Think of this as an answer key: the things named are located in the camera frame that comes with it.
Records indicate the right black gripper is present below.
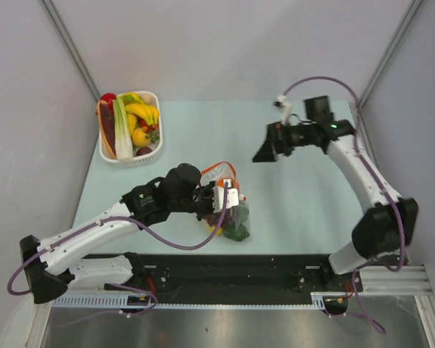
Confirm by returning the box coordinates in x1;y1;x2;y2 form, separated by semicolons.
252;120;315;164

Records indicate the yellow bell pepper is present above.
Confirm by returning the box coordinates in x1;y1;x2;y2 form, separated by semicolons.
207;225;223;236

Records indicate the clear orange zip bag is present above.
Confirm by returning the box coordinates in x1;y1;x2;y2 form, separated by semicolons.
200;161;250;242

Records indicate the dark grape bunch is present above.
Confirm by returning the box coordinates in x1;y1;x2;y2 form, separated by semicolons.
204;213;234;228

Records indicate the orange fruit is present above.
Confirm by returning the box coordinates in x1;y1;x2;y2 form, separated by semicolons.
223;178;238;189

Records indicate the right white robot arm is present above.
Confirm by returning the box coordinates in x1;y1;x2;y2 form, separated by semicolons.
252;95;418;291

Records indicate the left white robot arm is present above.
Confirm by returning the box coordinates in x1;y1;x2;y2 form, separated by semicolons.
19;164;225;305

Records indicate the white plastic basket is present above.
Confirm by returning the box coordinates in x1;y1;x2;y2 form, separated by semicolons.
96;91;163;168

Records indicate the dark purple plum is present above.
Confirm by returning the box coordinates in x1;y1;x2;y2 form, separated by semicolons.
136;146;152;157

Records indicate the yellow lemon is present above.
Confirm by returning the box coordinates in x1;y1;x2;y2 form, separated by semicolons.
131;128;152;148

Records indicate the yellow banana bunch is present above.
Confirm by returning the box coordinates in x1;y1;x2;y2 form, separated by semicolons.
120;92;160;134

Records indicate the green white leek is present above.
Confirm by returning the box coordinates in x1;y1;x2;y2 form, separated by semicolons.
113;96;133;162

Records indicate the orange sliced papaya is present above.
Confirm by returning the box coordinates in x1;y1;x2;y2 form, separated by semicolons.
96;100;117;160

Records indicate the red bell pepper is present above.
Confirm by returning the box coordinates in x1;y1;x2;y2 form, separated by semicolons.
101;93;117;109

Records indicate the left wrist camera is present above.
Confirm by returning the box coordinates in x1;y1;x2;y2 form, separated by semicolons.
212;186;239;213

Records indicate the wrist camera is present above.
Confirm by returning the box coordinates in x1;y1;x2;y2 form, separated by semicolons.
212;186;239;213
273;94;294;125

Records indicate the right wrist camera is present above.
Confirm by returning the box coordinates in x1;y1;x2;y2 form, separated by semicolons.
273;94;294;125

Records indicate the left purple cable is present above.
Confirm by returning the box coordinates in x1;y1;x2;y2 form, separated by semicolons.
7;181;230;327

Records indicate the purple cable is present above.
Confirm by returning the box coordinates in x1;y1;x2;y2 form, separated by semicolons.
7;181;230;327
284;75;409;335

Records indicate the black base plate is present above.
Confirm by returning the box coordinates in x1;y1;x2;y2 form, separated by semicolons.
71;254;363;304

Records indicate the right aluminium post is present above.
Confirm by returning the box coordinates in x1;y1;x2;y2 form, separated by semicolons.
357;0;425;108

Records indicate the aluminium post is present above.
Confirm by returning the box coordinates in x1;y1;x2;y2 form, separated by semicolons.
357;0;425;108
38;0;101;101

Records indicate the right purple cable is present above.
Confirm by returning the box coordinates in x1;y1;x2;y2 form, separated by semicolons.
284;75;409;335

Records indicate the white cable duct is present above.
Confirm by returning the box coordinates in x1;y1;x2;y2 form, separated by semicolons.
53;293;325;310

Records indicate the aluminium front rail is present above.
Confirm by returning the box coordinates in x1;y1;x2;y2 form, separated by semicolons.
351;265;431;294

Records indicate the left aluminium post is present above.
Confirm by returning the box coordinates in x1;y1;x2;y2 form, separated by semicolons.
38;0;101;101

